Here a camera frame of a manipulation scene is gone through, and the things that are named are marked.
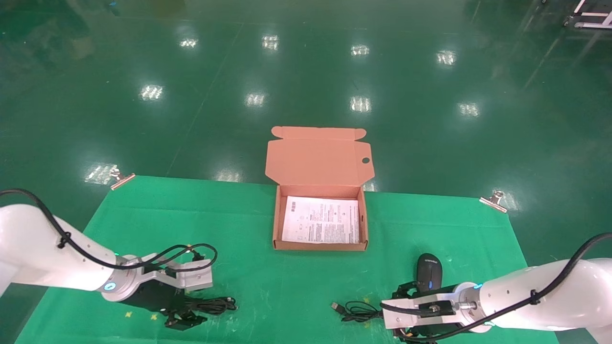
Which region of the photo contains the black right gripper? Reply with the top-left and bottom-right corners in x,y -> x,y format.
393,281 -> 465,343

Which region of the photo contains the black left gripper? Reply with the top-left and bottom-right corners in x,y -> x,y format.
122,281 -> 208,330

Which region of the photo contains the black data cable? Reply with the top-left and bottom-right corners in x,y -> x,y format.
178,296 -> 238,317

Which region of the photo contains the black wired mouse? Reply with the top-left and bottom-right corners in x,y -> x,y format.
331,253 -> 444,323

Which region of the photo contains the orange cardboard box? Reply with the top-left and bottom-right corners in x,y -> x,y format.
265,126 -> 374,252

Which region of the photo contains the green table mat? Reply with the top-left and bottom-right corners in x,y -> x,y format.
14,175 -> 560,344

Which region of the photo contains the white printed instruction sheet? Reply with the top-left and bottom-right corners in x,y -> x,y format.
282,196 -> 360,244

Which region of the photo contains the metal binder clip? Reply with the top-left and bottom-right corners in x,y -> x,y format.
480,190 -> 508,213
109,165 -> 136,191

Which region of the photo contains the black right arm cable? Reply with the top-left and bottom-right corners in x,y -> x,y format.
382,232 -> 612,343

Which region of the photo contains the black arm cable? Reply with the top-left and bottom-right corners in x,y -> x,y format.
0,188 -> 219,273
382,232 -> 612,343

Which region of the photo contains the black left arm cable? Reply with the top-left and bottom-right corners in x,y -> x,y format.
0,188 -> 219,273

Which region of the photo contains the white metal cart frame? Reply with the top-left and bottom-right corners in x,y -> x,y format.
563,0 -> 612,30

